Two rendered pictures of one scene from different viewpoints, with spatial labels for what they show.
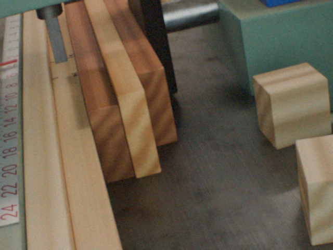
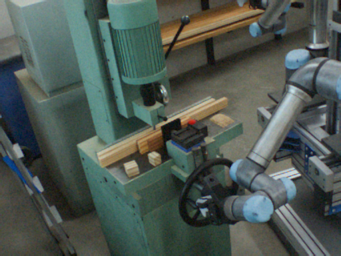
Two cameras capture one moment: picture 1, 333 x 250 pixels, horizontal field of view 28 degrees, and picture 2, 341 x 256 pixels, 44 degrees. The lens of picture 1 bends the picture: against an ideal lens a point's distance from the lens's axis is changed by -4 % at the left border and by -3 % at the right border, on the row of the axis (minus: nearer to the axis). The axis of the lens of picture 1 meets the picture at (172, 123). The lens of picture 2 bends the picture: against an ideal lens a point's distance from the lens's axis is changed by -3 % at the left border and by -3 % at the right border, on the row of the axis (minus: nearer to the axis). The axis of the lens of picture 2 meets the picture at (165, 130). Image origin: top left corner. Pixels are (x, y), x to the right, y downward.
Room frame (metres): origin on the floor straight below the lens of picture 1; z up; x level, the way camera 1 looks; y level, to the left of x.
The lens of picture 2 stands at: (-0.10, -1.37, 1.85)
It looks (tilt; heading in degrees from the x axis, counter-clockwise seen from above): 30 degrees down; 67
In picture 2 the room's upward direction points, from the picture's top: 10 degrees counter-clockwise
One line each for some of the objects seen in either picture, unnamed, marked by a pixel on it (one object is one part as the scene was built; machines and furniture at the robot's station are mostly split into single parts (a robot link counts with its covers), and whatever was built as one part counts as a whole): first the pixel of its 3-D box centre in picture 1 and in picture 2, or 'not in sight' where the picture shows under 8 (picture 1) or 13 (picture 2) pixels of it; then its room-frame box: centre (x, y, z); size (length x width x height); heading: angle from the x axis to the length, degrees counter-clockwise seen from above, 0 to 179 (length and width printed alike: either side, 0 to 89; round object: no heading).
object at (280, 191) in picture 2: not in sight; (272, 191); (0.55, -0.58, 0.99); 0.11 x 0.11 x 0.08; 5
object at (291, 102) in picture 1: (292, 104); (154, 158); (0.38, -0.08, 0.92); 0.04 x 0.03 x 0.04; 99
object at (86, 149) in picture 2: not in sight; (146, 156); (0.45, 0.19, 0.76); 0.57 x 0.45 x 0.09; 97
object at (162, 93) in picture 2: not in sight; (159, 95); (0.57, 0.21, 1.02); 0.12 x 0.03 x 0.12; 97
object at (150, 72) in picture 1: (131, 53); (171, 135); (0.51, 0.02, 0.93); 0.23 x 0.02 x 0.05; 7
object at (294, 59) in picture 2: not in sight; (298, 65); (1.26, 0.08, 0.98); 0.13 x 0.12 x 0.14; 2
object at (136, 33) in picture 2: not in sight; (138, 38); (0.46, 0.07, 1.35); 0.18 x 0.18 x 0.31
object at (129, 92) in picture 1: (112, 63); (165, 135); (0.49, 0.04, 0.93); 0.26 x 0.02 x 0.06; 7
